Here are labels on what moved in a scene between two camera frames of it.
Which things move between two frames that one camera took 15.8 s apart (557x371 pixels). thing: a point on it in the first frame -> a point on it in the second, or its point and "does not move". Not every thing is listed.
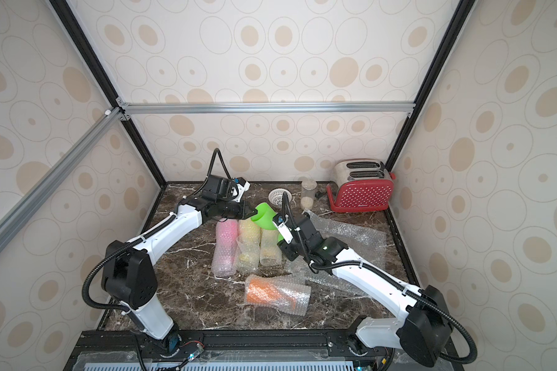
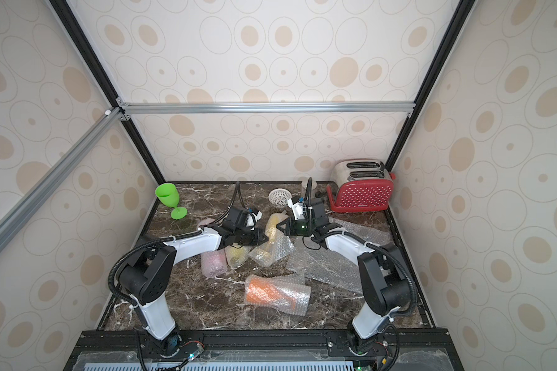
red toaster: [360, 184] does not move
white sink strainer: [275, 196] does not move
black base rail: [122, 350] does not move
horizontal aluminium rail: [342, 110] does not move
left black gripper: [243, 213] -> [257, 240]
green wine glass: [264, 217] -> [168, 195]
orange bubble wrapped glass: [278, 293] does not move
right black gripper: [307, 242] -> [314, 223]
